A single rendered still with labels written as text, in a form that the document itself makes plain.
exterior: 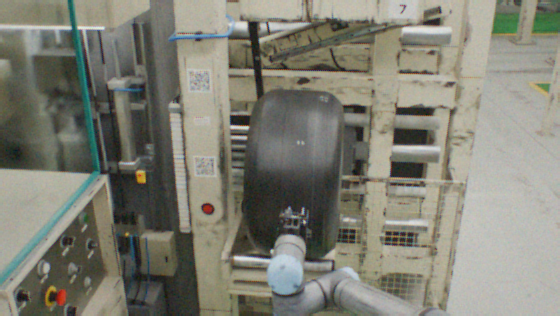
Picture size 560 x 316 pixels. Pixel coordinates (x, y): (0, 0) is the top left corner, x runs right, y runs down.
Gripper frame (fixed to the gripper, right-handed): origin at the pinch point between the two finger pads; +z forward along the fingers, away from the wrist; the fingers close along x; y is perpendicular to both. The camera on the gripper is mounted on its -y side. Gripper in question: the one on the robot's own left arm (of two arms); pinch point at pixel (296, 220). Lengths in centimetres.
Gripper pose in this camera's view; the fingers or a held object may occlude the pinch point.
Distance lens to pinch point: 153.6
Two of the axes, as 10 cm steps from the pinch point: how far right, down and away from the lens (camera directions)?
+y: 0.3, -9.5, -3.2
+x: -9.9, -0.6, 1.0
